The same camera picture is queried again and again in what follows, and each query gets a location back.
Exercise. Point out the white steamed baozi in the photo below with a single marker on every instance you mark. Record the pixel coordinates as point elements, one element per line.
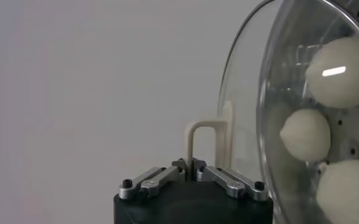
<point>307,135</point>
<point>350,194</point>
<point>340,88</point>

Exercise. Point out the perforated steel steamer basket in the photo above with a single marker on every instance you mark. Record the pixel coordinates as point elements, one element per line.
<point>348,143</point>

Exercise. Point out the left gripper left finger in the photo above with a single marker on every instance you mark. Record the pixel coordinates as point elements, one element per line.
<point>154,182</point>

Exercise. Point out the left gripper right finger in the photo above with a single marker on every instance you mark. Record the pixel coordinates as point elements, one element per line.
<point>231,184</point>

